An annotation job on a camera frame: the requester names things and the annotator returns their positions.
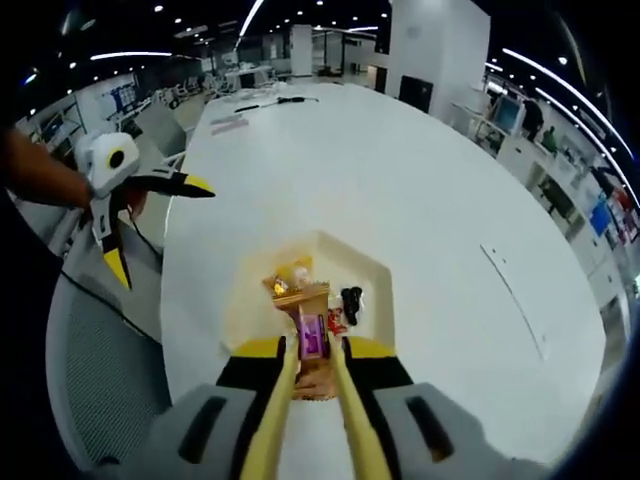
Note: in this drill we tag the beige hexagonal tray container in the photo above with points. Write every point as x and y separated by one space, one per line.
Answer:
330 255

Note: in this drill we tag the pink papers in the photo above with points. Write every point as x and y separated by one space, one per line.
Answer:
227 125

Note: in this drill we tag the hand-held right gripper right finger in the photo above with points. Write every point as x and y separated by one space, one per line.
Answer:
425 425

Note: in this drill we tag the black square panel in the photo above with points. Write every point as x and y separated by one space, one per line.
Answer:
416 92

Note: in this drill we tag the blue box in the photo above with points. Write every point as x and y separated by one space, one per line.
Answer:
600 217

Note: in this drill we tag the small orange gold candy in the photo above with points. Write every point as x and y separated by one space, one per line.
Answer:
277 288

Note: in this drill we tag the light blue screen monitor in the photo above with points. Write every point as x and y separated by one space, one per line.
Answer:
507 112

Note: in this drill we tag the black office chair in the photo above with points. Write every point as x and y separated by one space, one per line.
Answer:
555 197

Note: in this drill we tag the pale grey office chair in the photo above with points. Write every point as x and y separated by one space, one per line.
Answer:
160 130

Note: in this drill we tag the black snack packet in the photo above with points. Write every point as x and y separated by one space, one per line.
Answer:
352 302

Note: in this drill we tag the yellow clear snack packet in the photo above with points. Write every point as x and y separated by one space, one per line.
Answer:
295 270

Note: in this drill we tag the person's left hand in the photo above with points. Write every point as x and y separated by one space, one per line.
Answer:
135 202

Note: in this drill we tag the long black tool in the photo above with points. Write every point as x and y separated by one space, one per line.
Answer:
290 101

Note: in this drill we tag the grey mesh office chair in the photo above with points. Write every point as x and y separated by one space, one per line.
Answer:
100 375

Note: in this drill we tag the purple and beige snack packet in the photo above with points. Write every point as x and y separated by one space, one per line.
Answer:
312 335

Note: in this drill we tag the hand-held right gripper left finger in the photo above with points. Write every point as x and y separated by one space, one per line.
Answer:
225 420

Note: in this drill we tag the red snack packet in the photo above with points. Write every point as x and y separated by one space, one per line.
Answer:
336 320

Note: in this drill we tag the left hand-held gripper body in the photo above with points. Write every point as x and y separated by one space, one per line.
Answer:
107 162

